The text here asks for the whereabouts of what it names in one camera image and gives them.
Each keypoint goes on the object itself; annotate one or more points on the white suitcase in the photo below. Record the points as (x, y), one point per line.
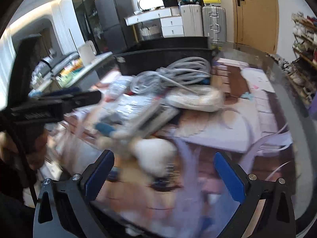
(191, 19)

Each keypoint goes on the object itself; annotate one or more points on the white vanity desk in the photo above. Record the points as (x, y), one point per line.
(171, 23)

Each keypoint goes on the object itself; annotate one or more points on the pile of sneakers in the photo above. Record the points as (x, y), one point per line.
(282, 63)

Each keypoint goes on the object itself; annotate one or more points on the yellow black shoe box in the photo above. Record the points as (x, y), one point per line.
(211, 3)

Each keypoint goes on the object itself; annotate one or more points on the grey side table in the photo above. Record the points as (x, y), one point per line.
(84, 75)

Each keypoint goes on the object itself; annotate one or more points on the blue soft toy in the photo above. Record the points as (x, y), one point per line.
(105, 129)

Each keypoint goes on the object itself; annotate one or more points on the shoe rack with shoes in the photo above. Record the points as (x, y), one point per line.
(303, 37)

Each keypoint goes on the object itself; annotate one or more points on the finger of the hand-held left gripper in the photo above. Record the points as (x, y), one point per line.
(84, 98)
(65, 91)

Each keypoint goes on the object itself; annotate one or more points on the wooden shoe rack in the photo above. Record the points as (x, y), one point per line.
(305, 59)

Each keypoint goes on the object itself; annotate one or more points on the person's left forearm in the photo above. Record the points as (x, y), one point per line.
(12, 203)

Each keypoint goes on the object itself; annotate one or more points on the colourful snack packets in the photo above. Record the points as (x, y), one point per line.
(70, 67)

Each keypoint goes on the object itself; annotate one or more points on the black glass cabinet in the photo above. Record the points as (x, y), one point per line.
(84, 17)

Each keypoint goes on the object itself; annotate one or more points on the woven laundry basket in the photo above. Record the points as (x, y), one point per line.
(149, 32)

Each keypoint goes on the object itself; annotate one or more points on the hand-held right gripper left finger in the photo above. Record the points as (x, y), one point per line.
(99, 176)

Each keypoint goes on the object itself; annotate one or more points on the white ribbed container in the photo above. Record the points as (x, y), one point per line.
(175, 11)

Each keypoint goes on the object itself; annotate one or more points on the black storage box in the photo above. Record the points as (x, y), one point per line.
(163, 59)

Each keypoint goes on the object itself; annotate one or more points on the dark grey fridge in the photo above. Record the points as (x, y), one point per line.
(114, 19)

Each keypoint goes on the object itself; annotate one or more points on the silver suitcase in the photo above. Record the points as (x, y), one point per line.
(214, 24)

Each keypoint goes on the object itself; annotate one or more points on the person's left hand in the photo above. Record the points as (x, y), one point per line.
(37, 151)

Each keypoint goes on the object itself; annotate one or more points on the oval mirror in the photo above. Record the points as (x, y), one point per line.
(148, 1)

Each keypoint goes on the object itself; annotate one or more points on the white printed packet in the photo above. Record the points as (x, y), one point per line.
(131, 105)

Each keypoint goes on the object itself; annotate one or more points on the wooden door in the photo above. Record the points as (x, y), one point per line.
(255, 17)

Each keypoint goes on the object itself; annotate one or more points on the printed desk mat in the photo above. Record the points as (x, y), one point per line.
(223, 138)

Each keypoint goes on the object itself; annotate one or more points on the clear plastic packet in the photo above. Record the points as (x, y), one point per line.
(119, 84)

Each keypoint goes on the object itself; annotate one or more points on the white fluffy cloth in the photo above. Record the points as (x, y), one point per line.
(153, 153)

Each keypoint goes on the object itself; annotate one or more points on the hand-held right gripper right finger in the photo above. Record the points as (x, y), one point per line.
(229, 178)

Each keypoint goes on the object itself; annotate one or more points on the white box appliance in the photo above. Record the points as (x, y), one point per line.
(86, 52)

